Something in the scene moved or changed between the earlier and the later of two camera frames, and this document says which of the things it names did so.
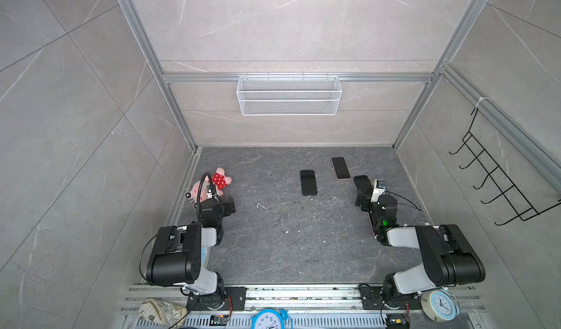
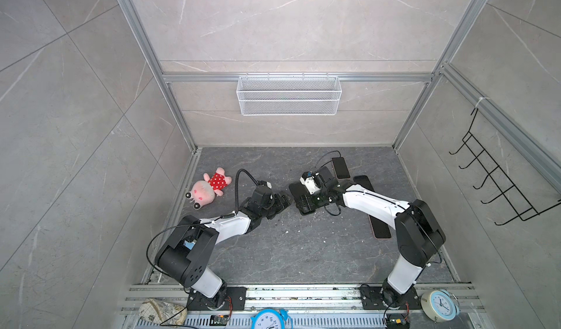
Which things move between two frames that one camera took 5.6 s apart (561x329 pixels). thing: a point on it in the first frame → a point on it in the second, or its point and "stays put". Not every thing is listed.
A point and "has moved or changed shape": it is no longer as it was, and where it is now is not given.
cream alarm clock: x=440 y=305 stays put
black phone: x=308 y=182 has moved or changed shape
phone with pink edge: x=341 y=168 stays put
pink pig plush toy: x=218 y=179 stays put
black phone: x=364 y=184 stays put
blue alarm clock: x=272 y=319 stays put
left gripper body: x=225 y=211 → x=271 y=203
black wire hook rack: x=495 y=172 stays put
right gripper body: x=369 y=207 → x=320 y=198
